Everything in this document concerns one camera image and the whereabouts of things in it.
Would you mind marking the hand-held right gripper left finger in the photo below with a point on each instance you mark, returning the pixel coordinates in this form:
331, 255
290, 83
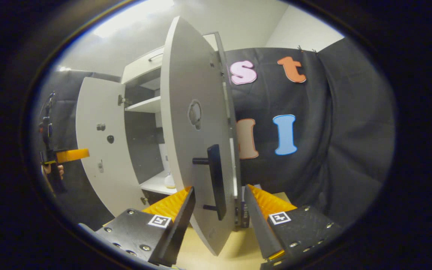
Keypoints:
180, 228

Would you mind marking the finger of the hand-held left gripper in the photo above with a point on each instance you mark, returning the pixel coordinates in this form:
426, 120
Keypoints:
74, 155

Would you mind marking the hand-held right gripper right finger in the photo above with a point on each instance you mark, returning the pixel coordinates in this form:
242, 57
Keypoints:
259, 228

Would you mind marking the white shoe cabinet door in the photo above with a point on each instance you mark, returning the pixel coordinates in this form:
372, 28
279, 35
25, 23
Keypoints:
186, 75
88, 112

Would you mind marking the white shoe cabinet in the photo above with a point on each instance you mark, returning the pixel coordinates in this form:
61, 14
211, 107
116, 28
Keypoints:
143, 142

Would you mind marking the white cabinet shelf board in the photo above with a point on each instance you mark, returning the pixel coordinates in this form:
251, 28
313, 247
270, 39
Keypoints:
146, 105

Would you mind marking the white cabinet drawer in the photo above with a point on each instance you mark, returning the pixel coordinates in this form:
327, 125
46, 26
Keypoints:
141, 67

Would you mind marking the small grey box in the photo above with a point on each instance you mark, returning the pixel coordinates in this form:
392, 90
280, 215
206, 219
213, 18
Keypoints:
244, 213

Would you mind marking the black backdrop cloth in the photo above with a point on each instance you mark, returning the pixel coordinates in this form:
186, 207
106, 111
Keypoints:
332, 131
69, 93

